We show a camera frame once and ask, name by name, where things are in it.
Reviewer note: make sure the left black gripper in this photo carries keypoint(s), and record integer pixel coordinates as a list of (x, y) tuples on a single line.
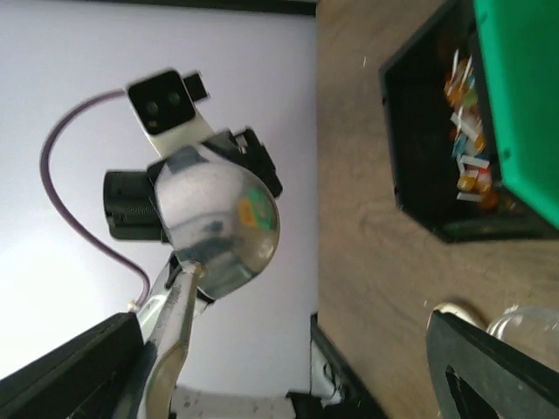
[(143, 205)]

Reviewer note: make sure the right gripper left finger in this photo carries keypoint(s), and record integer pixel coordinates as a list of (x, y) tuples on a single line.
[(83, 378)]

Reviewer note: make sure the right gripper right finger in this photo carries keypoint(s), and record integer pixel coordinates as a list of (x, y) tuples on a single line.
[(475, 375)]

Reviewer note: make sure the clear plastic jar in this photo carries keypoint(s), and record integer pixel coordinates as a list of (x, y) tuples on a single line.
[(532, 330)]

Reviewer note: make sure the metal scoop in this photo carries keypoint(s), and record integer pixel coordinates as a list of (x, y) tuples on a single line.
[(219, 248)]

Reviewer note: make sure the black candy bin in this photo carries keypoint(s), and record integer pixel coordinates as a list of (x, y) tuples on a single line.
[(420, 130)]

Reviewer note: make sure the green candy bin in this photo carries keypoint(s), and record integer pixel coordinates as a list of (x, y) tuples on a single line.
[(519, 49)]

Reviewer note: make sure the cream jar lid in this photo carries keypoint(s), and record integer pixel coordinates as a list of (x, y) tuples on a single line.
[(460, 311)]

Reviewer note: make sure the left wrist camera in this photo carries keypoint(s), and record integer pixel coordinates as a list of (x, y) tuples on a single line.
[(166, 112)]

